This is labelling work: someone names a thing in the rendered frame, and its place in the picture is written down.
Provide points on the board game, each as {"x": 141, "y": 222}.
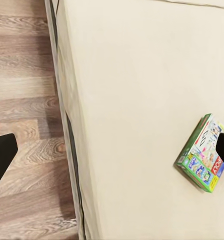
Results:
{"x": 200, "y": 159}

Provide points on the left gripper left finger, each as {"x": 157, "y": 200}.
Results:
{"x": 8, "y": 150}

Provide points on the bed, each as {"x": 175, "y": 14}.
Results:
{"x": 135, "y": 78}

